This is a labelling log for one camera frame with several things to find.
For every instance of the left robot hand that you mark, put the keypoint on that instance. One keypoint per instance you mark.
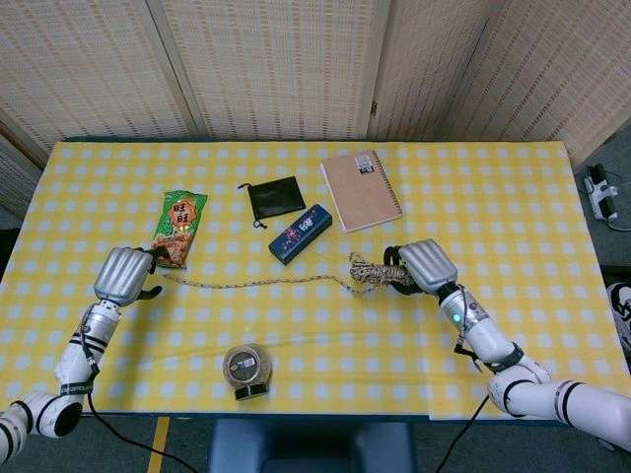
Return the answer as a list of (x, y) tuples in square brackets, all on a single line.
[(120, 273)]

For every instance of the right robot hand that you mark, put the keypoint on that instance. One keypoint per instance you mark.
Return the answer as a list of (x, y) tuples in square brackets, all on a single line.
[(429, 263)]

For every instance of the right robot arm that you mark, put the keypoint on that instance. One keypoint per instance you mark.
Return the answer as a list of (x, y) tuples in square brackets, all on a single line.
[(493, 340)]

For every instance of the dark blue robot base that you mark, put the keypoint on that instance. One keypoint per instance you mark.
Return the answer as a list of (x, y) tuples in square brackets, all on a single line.
[(310, 448)]

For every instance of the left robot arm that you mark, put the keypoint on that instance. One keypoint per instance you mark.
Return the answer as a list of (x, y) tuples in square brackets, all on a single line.
[(74, 364)]

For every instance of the green snack bag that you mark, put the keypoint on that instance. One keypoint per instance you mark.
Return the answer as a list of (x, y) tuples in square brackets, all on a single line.
[(182, 222)]

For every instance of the brown spiral notebook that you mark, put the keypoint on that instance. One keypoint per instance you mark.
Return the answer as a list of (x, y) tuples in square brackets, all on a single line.
[(362, 192)]

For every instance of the yellow checkered tablecloth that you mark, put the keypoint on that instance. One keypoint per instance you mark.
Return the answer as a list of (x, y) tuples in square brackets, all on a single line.
[(345, 345)]

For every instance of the dark blue floral box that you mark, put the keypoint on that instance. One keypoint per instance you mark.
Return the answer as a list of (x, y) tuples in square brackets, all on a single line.
[(301, 234)]

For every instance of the round jar with black lid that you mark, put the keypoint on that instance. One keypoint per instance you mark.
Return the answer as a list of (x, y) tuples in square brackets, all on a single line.
[(246, 367)]

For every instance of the yellow floor tape strip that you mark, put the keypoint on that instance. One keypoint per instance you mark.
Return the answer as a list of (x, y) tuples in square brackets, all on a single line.
[(159, 446)]

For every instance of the white power strip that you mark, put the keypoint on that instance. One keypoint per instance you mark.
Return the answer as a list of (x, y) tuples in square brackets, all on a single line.
[(602, 194)]

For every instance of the woven folding screen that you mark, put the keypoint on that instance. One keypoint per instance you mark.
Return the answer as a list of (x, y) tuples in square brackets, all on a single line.
[(276, 64)]

